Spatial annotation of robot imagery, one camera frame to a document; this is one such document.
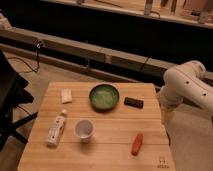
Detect orange carrot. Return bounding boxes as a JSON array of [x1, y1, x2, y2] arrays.
[[131, 133, 143, 155]]

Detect white plastic bottle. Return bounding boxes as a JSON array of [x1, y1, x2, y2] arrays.
[[46, 109, 67, 147]]

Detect white folded cloth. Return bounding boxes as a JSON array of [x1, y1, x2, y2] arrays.
[[61, 89, 72, 104]]

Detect black cable on floor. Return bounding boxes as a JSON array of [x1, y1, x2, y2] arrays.
[[6, 39, 44, 74]]

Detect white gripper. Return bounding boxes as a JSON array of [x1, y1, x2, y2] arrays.
[[158, 97, 177, 124]]

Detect black rectangular block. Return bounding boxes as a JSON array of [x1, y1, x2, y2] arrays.
[[124, 97, 144, 108]]

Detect green ceramic bowl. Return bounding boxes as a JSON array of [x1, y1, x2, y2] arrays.
[[89, 84, 120, 110]]

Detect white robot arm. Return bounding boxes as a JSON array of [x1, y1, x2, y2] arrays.
[[157, 60, 213, 125]]

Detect white ceramic cup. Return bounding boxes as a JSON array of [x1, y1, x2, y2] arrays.
[[74, 120, 94, 143]]

